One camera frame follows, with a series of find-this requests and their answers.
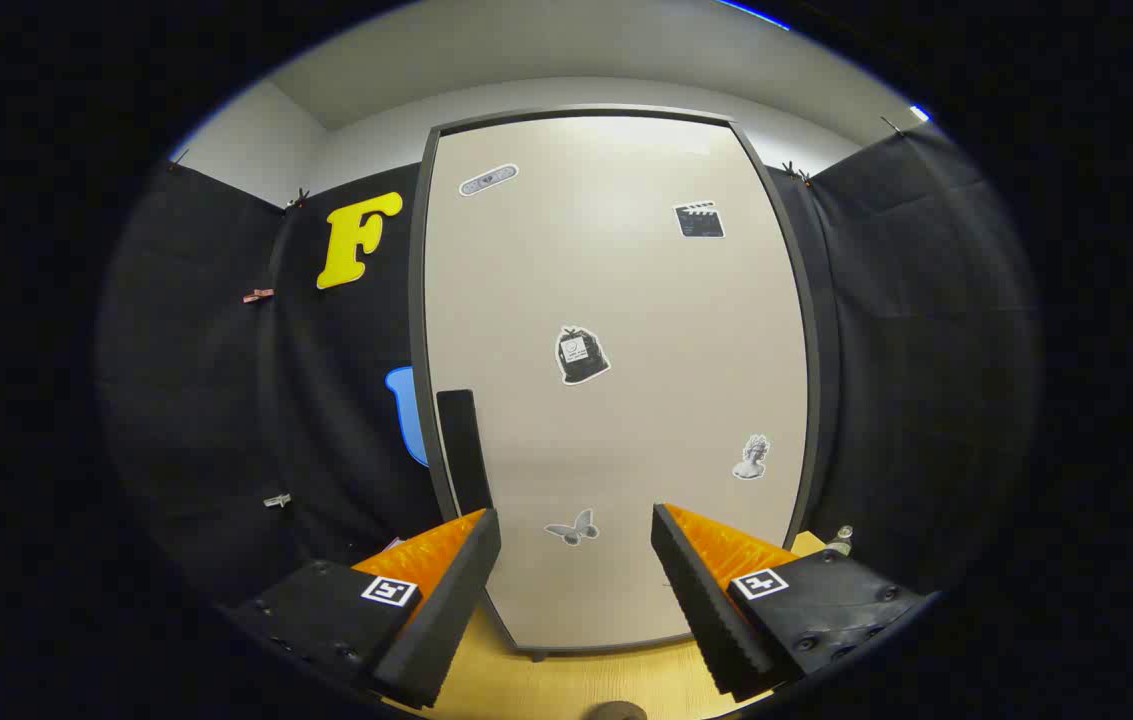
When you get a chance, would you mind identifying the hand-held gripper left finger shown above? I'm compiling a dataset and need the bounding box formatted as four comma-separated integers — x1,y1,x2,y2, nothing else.
226,508,503,711

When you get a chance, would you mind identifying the black door handle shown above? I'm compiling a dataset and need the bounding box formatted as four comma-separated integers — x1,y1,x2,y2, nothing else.
436,390,494,521

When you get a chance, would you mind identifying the black backdrop cloth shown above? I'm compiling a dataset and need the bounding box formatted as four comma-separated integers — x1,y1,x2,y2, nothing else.
96,125,1042,611

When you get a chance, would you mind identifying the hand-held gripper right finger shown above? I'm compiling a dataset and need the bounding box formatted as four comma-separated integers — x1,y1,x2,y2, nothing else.
651,503,937,701

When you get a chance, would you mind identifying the dark grey shoe cabinet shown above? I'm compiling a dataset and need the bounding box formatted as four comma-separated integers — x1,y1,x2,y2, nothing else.
409,105,824,663

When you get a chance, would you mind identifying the beige shoe cabinet door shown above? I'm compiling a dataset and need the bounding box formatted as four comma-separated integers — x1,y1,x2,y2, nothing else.
423,115,809,651

